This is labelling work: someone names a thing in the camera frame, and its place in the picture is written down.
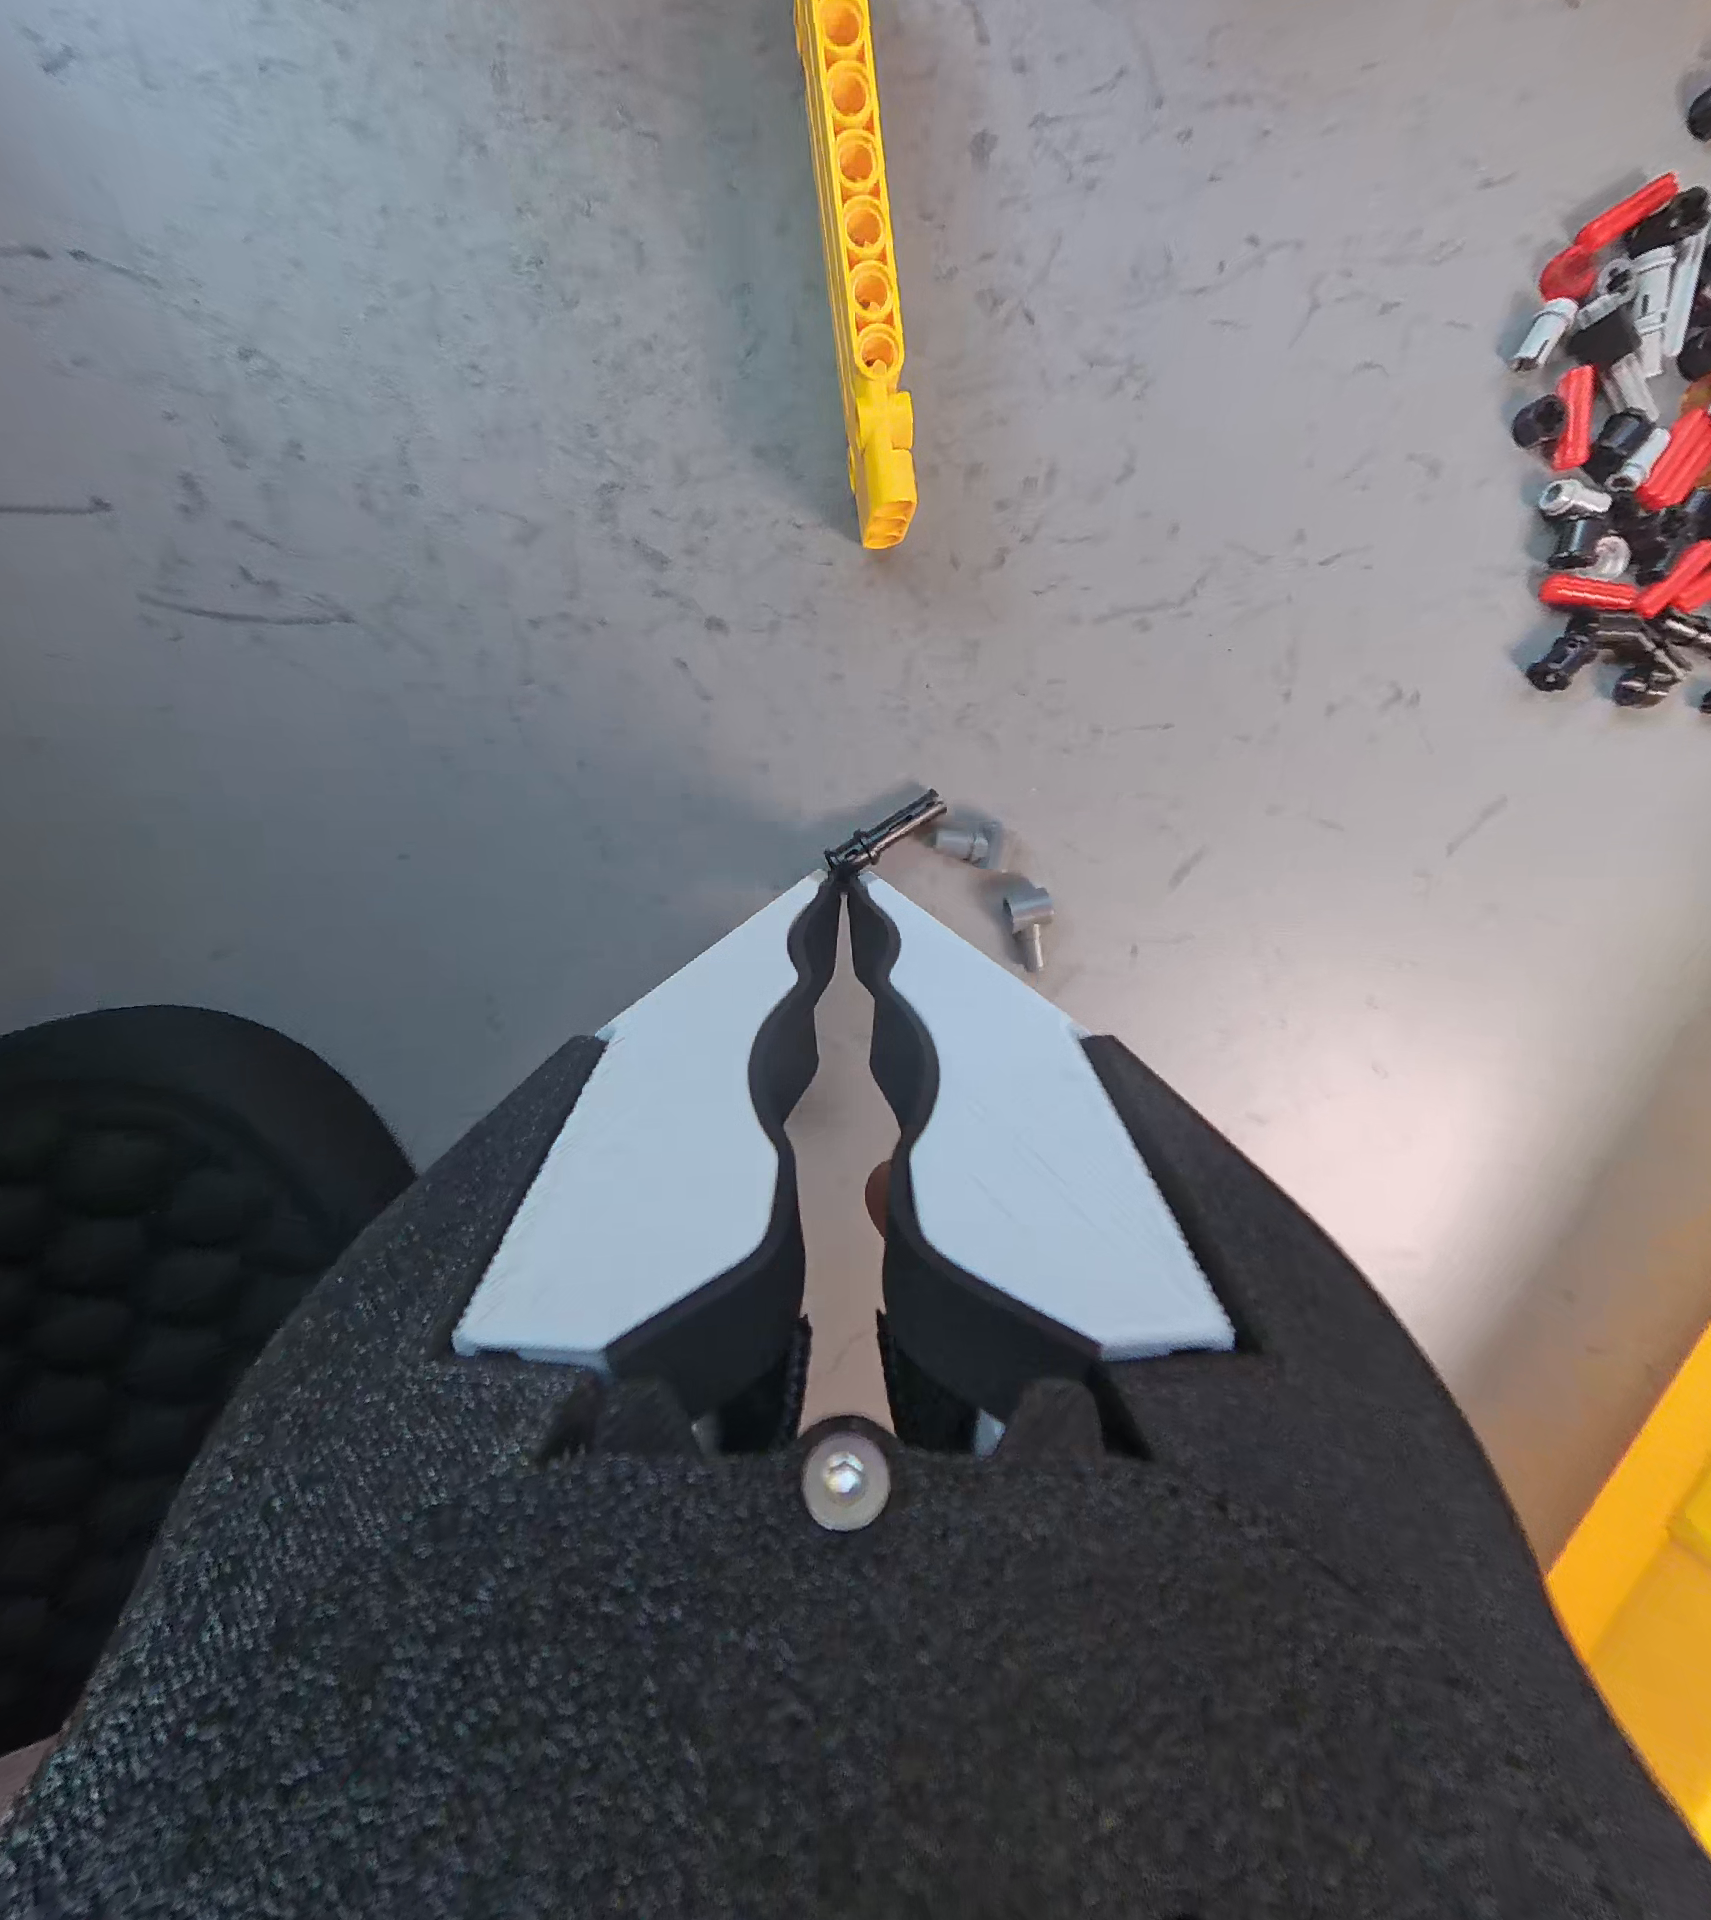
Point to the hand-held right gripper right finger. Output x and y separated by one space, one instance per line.
1049 1185

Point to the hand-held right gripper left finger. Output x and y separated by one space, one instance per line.
629 1200

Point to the thin black lego pin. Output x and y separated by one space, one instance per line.
885 829

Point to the long yellow lego beam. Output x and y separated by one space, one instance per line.
855 224

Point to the black mesh elbow pad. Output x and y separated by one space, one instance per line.
74 1274

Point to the pile of lego pins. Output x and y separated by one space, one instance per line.
1679 450

